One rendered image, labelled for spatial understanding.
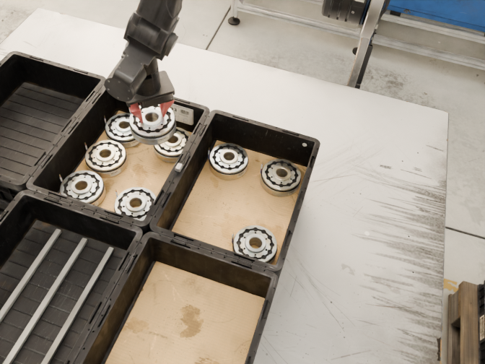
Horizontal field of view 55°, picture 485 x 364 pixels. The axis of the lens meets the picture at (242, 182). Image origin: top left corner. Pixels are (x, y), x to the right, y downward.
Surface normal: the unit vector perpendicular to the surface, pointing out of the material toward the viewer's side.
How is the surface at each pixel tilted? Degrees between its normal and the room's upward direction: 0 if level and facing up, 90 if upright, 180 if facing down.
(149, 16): 86
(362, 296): 0
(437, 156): 0
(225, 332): 0
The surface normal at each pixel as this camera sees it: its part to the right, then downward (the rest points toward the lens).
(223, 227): 0.07, -0.60
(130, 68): 0.38, -0.33
